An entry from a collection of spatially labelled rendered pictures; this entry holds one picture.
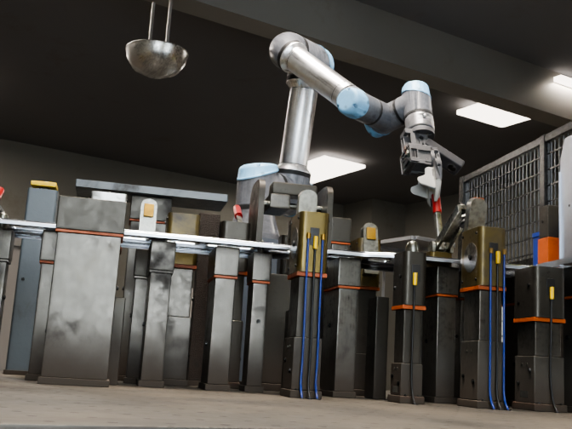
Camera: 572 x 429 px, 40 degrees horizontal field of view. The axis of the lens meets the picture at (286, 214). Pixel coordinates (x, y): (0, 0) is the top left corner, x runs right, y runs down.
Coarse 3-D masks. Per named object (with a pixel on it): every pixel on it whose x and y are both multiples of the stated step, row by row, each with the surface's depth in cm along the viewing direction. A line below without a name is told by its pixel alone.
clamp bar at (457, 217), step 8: (456, 208) 182; (464, 208) 182; (456, 216) 182; (464, 216) 181; (448, 224) 186; (456, 224) 186; (440, 232) 190; (448, 232) 187; (456, 232) 188; (440, 240) 190; (448, 240) 191; (448, 248) 192
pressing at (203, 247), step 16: (16, 224) 151; (32, 224) 151; (48, 224) 152; (128, 240) 170; (144, 240) 168; (176, 240) 164; (192, 240) 157; (208, 240) 158; (224, 240) 159; (240, 240) 161; (240, 256) 178; (272, 256) 177; (288, 256) 175; (336, 256) 174; (352, 256) 172; (368, 256) 164; (384, 256) 164; (432, 256) 166; (512, 272) 183
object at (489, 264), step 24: (480, 240) 154; (504, 240) 155; (480, 264) 153; (504, 264) 153; (480, 288) 152; (504, 288) 152; (480, 312) 152; (504, 312) 151; (480, 336) 151; (504, 336) 151; (480, 360) 150; (504, 360) 150; (480, 384) 149; (504, 384) 149; (480, 408) 148; (504, 408) 149
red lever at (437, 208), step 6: (432, 198) 199; (438, 198) 199; (432, 204) 198; (438, 204) 198; (432, 210) 198; (438, 210) 197; (438, 216) 197; (438, 222) 196; (438, 228) 195; (438, 234) 194; (444, 246) 194
